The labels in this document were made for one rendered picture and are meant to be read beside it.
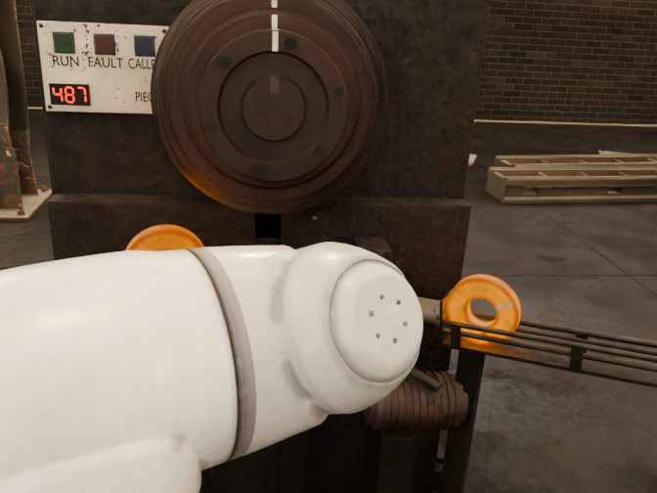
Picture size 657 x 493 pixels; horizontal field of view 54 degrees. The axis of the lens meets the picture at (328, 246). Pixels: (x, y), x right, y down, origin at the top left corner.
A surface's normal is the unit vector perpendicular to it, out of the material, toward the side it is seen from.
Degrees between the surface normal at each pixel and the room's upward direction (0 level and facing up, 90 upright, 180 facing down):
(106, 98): 90
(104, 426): 77
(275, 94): 90
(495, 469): 0
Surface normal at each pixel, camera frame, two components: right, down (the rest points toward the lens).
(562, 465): 0.05, -0.93
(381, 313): 0.60, -0.19
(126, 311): 0.35, -0.61
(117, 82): 0.12, 0.37
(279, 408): 0.40, 0.43
